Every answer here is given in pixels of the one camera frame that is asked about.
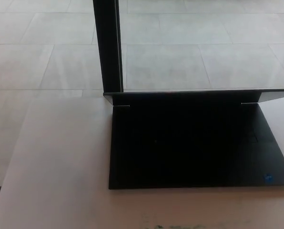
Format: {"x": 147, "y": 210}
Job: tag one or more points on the silver Dell laptop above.
{"x": 180, "y": 148}

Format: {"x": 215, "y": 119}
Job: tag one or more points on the black vertical window frame post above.
{"x": 107, "y": 47}

